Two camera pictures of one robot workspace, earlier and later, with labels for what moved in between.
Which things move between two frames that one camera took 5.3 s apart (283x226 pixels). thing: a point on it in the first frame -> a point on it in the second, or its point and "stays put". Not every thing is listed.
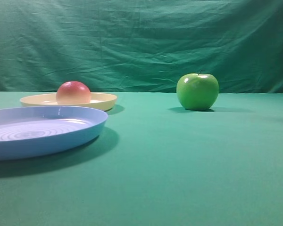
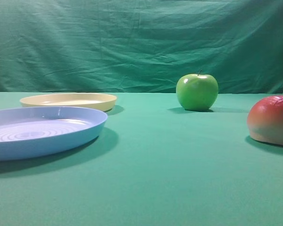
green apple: [197, 92] stays put
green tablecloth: [156, 163] stays put
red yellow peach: [73, 92] -> [270, 120]
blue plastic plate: [22, 132] stays put
